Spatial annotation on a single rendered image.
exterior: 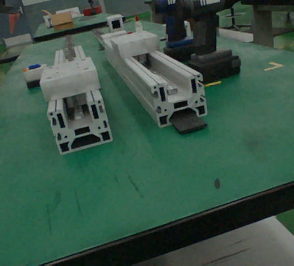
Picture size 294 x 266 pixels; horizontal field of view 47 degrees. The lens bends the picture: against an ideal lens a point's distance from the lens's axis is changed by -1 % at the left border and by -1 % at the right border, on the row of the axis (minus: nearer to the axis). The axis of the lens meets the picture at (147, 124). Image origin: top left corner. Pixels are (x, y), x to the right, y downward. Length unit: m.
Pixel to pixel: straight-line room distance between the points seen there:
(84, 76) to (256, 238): 0.80
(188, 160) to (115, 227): 0.16
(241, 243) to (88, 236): 0.83
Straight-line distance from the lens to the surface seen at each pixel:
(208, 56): 0.87
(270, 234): 1.23
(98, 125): 0.63
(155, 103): 0.64
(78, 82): 0.68
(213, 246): 1.20
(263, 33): 3.08
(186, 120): 0.64
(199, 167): 0.51
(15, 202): 0.55
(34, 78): 1.27
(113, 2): 12.55
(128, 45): 0.94
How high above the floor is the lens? 1.04
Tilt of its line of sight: 22 degrees down
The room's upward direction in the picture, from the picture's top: 12 degrees counter-clockwise
